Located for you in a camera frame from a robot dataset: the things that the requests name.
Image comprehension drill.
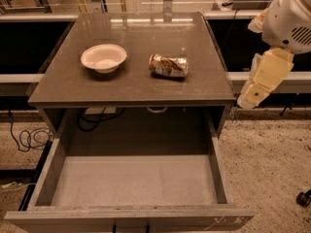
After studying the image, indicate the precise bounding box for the white gripper with vents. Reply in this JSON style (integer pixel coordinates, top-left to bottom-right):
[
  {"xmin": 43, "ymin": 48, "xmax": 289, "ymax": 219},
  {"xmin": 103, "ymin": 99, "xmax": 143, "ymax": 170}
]
[{"xmin": 237, "ymin": 0, "xmax": 311, "ymax": 109}]

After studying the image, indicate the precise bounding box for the crushed orange soda can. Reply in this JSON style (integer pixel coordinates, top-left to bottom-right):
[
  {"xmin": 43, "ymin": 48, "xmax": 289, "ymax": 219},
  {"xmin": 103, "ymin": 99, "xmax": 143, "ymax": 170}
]
[{"xmin": 149, "ymin": 54, "xmax": 189, "ymax": 78}]

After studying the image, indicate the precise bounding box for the open grey top drawer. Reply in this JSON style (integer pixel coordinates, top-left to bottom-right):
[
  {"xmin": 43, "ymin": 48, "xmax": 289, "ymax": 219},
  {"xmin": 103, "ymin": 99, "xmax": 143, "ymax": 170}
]
[{"xmin": 5, "ymin": 109, "xmax": 254, "ymax": 233}]

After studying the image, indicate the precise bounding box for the grey cabinet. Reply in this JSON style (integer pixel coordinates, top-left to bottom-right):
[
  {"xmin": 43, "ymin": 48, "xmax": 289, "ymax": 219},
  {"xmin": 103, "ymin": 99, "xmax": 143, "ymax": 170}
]
[{"xmin": 27, "ymin": 11, "xmax": 237, "ymax": 157}]

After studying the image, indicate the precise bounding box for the black caster wheel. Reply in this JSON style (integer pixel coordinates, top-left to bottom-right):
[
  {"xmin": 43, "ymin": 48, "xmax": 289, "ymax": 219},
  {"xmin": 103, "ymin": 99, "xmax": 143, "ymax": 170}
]
[{"xmin": 296, "ymin": 189, "xmax": 311, "ymax": 207}]

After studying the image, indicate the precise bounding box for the white paper bowl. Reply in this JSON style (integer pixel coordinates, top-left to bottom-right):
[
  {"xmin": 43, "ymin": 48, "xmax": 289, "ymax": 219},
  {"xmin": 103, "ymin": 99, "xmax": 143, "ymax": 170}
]
[{"xmin": 81, "ymin": 44, "xmax": 127, "ymax": 74}]

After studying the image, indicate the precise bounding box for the white power strip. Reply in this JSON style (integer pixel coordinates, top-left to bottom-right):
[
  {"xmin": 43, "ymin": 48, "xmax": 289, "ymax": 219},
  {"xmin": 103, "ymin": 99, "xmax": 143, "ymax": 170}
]
[{"xmin": 86, "ymin": 107, "xmax": 117, "ymax": 115}]

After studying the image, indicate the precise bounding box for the black cable under cabinet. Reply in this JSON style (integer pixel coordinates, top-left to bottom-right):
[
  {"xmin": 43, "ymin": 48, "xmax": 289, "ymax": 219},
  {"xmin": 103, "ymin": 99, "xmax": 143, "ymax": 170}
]
[{"xmin": 76, "ymin": 107, "xmax": 126, "ymax": 133}]

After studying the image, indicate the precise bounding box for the blue cable on floor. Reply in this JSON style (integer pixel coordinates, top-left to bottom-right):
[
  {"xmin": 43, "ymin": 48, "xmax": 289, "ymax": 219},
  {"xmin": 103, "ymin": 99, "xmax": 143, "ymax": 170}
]
[{"xmin": 7, "ymin": 110, "xmax": 52, "ymax": 153}]

